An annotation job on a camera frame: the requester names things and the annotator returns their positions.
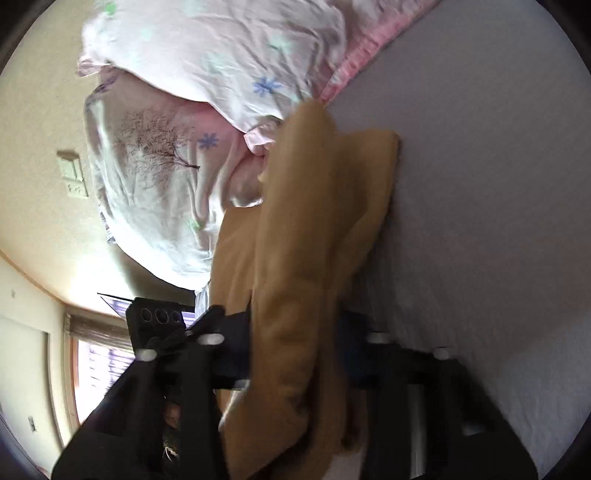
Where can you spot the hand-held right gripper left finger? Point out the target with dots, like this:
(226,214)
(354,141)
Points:
(234,350)

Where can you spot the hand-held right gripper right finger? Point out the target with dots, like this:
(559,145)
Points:
(356,353)

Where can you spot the mustard yellow garment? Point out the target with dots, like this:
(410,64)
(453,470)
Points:
(295,277)

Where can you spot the window blind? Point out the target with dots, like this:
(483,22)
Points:
(94,330)

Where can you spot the window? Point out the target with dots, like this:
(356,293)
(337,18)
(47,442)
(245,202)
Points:
(94,383)

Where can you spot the white floral duvet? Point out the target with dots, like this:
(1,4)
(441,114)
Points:
(184,138)

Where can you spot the grey bed sheet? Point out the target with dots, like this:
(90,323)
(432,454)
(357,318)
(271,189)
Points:
(485,184)

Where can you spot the pink blanket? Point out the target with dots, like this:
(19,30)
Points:
(364,60)

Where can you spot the small wall socket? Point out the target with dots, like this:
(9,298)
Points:
(32,423)

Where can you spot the beige wall switch panel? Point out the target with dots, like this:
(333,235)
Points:
(71,173)

